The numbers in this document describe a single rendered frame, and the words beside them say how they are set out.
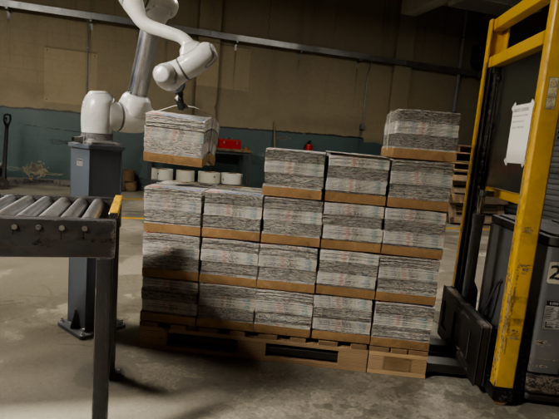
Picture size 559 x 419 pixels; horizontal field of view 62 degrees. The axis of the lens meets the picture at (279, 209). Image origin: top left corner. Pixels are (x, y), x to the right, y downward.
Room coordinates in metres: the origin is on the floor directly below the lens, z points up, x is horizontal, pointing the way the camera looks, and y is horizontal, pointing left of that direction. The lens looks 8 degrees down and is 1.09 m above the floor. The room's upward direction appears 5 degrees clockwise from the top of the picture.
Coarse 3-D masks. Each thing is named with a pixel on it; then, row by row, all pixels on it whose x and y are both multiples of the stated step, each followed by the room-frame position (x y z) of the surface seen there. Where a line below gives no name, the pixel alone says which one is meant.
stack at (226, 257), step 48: (192, 192) 2.21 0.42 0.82; (240, 192) 2.28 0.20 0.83; (144, 240) 2.23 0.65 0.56; (192, 240) 2.22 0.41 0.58; (240, 240) 2.23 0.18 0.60; (144, 288) 2.24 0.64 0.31; (192, 288) 2.22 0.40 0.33; (240, 288) 2.20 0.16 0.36; (144, 336) 2.23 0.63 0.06; (192, 336) 2.36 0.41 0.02; (240, 336) 2.20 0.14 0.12
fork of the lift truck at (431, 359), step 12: (276, 348) 2.21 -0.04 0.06; (288, 348) 2.21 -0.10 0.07; (300, 348) 2.21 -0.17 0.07; (312, 348) 2.22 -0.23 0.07; (336, 360) 2.19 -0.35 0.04; (432, 360) 2.20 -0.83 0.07; (444, 360) 2.22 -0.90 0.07; (456, 360) 2.23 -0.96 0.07; (444, 372) 2.16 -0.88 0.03; (456, 372) 2.16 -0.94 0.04
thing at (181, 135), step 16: (160, 112) 2.25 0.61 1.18; (160, 128) 2.20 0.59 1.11; (176, 128) 2.19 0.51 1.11; (192, 128) 2.19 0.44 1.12; (208, 128) 2.27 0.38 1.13; (144, 144) 2.22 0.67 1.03; (160, 144) 2.22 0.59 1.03; (176, 144) 2.21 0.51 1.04; (192, 144) 2.21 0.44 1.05; (208, 144) 2.34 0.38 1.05
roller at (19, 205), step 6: (24, 198) 1.74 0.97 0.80; (30, 198) 1.78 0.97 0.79; (12, 204) 1.59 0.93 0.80; (18, 204) 1.62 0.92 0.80; (24, 204) 1.67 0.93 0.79; (30, 204) 1.74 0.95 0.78; (0, 210) 1.46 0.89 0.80; (6, 210) 1.47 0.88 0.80; (12, 210) 1.52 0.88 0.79; (18, 210) 1.57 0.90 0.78
